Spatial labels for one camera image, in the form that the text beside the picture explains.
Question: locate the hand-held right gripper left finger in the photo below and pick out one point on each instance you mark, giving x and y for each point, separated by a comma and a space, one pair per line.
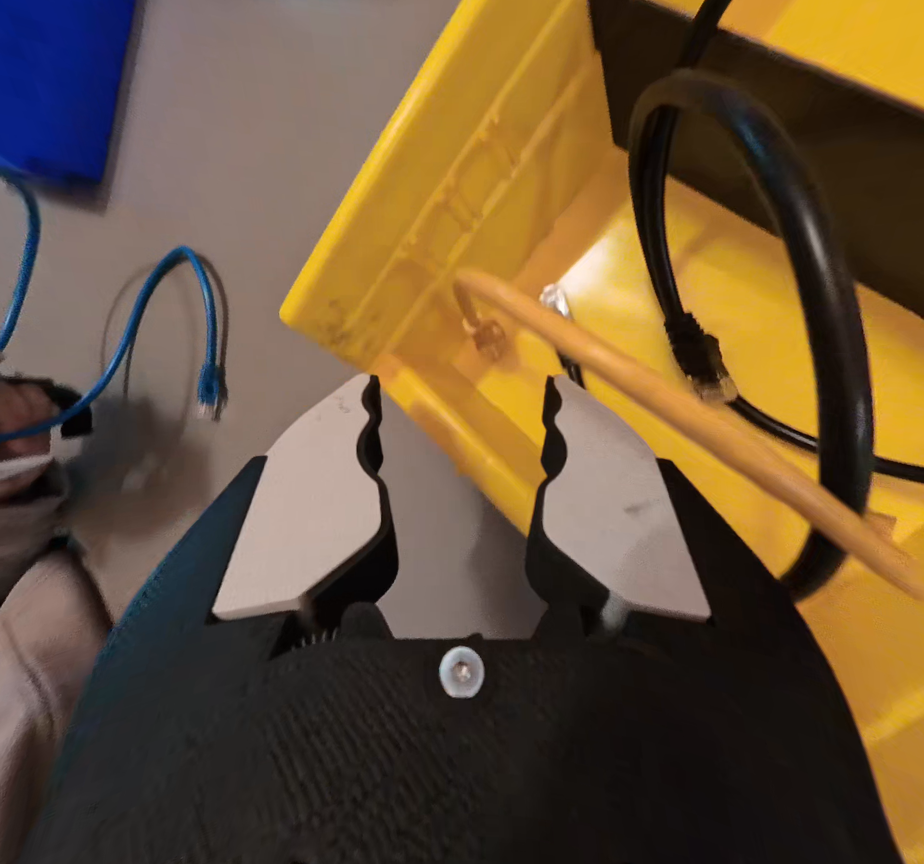
303, 517

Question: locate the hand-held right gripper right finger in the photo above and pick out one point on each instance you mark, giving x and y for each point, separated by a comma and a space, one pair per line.
613, 517

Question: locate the yellow storage bin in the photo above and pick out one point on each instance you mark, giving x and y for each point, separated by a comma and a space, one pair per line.
505, 157

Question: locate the grey desk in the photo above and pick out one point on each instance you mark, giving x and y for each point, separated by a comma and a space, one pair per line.
252, 121

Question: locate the person's left hand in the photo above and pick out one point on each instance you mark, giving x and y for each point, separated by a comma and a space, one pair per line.
21, 413

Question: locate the blue storage bin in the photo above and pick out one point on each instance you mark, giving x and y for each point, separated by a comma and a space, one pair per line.
65, 48

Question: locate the black bin divider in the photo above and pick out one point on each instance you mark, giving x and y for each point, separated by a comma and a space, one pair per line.
830, 142

